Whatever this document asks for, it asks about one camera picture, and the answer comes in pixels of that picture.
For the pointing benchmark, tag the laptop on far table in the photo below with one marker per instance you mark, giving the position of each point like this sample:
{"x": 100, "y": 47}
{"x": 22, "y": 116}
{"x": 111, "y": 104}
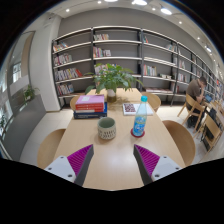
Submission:
{"x": 208, "y": 98}

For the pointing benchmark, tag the green patterned ceramic cup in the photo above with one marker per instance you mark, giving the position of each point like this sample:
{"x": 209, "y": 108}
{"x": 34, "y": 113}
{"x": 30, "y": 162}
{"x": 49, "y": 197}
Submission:
{"x": 106, "y": 128}

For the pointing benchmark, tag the wooden chair back left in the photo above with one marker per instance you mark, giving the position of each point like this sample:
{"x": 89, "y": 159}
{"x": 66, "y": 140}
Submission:
{"x": 73, "y": 102}

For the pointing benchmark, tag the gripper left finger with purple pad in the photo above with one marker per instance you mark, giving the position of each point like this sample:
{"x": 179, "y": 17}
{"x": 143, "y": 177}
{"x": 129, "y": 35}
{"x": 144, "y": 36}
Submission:
{"x": 73, "y": 167}

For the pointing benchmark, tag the wooden chair of person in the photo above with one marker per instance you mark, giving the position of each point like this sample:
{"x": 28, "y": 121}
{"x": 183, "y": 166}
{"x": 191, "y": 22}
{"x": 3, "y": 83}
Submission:
{"x": 191, "y": 111}

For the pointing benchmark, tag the clear water bottle blue label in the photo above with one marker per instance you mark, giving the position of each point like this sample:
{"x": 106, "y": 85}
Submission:
{"x": 140, "y": 117}

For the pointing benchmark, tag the potted plant lower left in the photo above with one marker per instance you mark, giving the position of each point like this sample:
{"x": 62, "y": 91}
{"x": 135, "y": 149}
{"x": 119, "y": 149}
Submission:
{"x": 2, "y": 123}

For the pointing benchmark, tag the potted plant by window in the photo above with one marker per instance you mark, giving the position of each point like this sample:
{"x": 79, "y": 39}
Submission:
{"x": 29, "y": 93}

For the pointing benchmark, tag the red middle book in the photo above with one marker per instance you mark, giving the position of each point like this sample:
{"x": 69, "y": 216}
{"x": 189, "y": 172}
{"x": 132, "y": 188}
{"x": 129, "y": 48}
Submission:
{"x": 92, "y": 107}

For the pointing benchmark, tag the pink top book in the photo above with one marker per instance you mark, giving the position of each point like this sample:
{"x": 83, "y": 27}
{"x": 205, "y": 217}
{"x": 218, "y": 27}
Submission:
{"x": 90, "y": 99}

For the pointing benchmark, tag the open magazine on table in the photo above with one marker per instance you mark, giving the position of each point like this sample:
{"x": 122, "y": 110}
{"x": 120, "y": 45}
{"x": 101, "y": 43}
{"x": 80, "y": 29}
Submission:
{"x": 132, "y": 108}

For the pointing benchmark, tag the wooden chair back right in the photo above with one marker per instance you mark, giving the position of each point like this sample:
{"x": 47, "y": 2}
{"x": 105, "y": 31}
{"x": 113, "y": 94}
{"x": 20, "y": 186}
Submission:
{"x": 153, "y": 100}

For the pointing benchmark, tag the potted green plant on table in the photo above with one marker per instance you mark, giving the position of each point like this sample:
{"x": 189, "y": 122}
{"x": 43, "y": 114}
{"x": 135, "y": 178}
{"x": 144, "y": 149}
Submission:
{"x": 111, "y": 77}

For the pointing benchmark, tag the wooden chair front right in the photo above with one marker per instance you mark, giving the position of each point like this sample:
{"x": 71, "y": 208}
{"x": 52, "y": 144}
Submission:
{"x": 183, "y": 140}

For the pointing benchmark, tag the round red coaster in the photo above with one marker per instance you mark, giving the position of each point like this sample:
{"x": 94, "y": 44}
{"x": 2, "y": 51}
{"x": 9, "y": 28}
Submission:
{"x": 137, "y": 135}

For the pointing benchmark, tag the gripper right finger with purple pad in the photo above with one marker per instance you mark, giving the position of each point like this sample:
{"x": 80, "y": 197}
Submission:
{"x": 153, "y": 167}

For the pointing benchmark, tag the dark blue bottom book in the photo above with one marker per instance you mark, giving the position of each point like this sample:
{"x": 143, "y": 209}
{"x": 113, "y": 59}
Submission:
{"x": 90, "y": 115}

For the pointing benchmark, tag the wooden chair front left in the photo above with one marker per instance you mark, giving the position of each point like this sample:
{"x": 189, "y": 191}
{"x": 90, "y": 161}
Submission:
{"x": 48, "y": 148}

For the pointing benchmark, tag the grey wall bookshelf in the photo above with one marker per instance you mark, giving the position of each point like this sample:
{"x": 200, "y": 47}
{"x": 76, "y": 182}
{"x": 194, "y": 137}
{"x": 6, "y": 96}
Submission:
{"x": 161, "y": 64}

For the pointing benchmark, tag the wooden chair far right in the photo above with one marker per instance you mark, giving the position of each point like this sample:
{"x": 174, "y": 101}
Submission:
{"x": 211, "y": 131}

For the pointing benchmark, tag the seated person brown shirt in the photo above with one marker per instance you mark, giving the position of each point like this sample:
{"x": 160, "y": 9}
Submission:
{"x": 196, "y": 91}

